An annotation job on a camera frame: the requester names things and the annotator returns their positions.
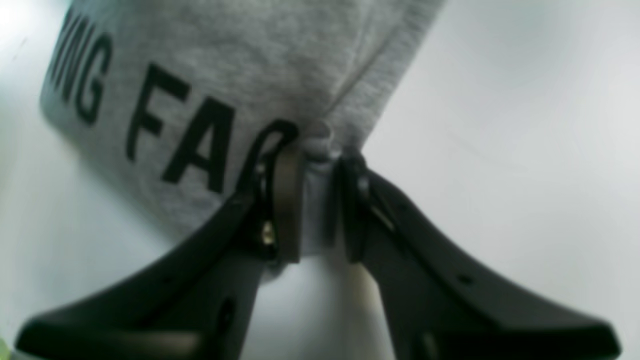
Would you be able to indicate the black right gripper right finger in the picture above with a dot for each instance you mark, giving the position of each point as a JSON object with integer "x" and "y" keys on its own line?
{"x": 442, "y": 304}

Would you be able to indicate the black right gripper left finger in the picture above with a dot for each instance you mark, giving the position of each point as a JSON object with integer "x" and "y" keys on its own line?
{"x": 195, "y": 302}

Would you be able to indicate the grey T-shirt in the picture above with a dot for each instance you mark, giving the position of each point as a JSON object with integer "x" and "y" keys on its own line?
{"x": 174, "y": 100}

